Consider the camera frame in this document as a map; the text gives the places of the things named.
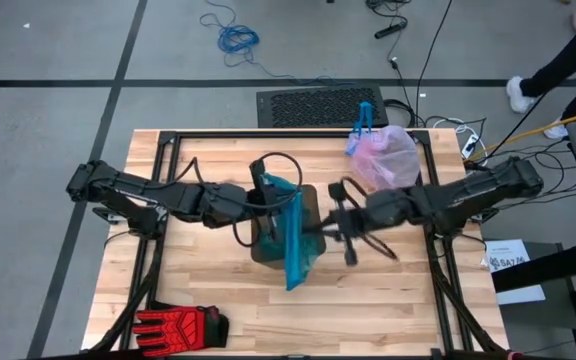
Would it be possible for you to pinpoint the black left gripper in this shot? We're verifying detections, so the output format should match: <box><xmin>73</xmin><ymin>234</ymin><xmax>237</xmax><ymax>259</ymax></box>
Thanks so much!
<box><xmin>245</xmin><ymin>159</ymin><xmax>282</xmax><ymax>241</ymax></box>

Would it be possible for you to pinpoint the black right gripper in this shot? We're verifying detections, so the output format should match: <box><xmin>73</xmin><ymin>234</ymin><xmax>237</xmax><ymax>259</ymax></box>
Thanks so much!
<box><xmin>317</xmin><ymin>182</ymin><xmax>409</xmax><ymax>266</ymax></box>

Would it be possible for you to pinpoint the teal trash bag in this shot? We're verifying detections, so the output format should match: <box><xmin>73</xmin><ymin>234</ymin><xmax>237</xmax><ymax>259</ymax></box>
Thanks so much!
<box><xmin>257</xmin><ymin>172</ymin><xmax>323</xmax><ymax>293</ymax></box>

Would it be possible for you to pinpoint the pink bag with blue drawstring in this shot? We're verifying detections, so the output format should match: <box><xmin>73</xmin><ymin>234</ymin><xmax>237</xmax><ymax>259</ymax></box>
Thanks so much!
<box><xmin>345</xmin><ymin>101</ymin><xmax>422</xmax><ymax>192</ymax></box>

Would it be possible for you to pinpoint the black perforated floor grate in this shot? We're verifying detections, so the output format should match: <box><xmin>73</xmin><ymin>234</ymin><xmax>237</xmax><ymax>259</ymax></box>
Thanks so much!
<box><xmin>256</xmin><ymin>83</ymin><xmax>390</xmax><ymax>129</ymax></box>

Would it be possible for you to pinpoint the red and black work glove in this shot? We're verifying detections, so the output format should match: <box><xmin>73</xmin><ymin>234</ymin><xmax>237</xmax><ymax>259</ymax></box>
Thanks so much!
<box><xmin>131</xmin><ymin>304</ymin><xmax>230</xmax><ymax>358</ymax></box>

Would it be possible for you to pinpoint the white power strip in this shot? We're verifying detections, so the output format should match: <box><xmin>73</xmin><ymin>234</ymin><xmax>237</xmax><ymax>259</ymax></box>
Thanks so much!
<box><xmin>460</xmin><ymin>132</ymin><xmax>480</xmax><ymax>160</ymax></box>

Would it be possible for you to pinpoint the printed white paper sheet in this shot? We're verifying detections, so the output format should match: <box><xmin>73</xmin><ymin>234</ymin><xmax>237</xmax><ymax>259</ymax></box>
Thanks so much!
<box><xmin>482</xmin><ymin>238</ymin><xmax>547</xmax><ymax>306</ymax></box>

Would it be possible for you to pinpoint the black power strip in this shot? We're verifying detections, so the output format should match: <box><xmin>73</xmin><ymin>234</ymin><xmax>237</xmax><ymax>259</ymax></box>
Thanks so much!
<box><xmin>373</xmin><ymin>19</ymin><xmax>409</xmax><ymax>40</ymax></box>

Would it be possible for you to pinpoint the thin black pole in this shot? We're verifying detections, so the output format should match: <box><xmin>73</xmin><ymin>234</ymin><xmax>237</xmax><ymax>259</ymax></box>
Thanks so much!
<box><xmin>486</xmin><ymin>92</ymin><xmax>549</xmax><ymax>160</ymax></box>

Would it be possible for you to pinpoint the black beam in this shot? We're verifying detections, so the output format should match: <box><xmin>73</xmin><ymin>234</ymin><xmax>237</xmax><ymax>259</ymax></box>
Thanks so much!
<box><xmin>490</xmin><ymin>238</ymin><xmax>576</xmax><ymax>294</ymax></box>

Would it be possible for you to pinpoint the person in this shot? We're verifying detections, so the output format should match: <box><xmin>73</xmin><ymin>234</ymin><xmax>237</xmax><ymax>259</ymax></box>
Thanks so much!
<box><xmin>505</xmin><ymin>0</ymin><xmax>576</xmax><ymax>141</ymax></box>

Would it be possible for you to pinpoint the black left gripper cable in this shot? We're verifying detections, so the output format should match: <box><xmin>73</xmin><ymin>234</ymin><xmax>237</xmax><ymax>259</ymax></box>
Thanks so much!
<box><xmin>187</xmin><ymin>151</ymin><xmax>304</xmax><ymax>249</ymax></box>

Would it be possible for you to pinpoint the blue coiled cable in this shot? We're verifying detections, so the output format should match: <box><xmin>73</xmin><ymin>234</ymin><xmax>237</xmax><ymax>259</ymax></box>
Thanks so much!
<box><xmin>199</xmin><ymin>0</ymin><xmax>359</xmax><ymax>86</ymax></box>

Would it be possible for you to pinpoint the thin black hanging cable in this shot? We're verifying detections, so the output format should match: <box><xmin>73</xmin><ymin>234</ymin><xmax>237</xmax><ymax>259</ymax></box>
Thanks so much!
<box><xmin>415</xmin><ymin>0</ymin><xmax>454</xmax><ymax>126</ymax></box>

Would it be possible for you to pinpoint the yellow floor cable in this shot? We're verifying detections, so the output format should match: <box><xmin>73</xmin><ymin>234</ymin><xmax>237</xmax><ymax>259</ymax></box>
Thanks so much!
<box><xmin>470</xmin><ymin>110</ymin><xmax>576</xmax><ymax>161</ymax></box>

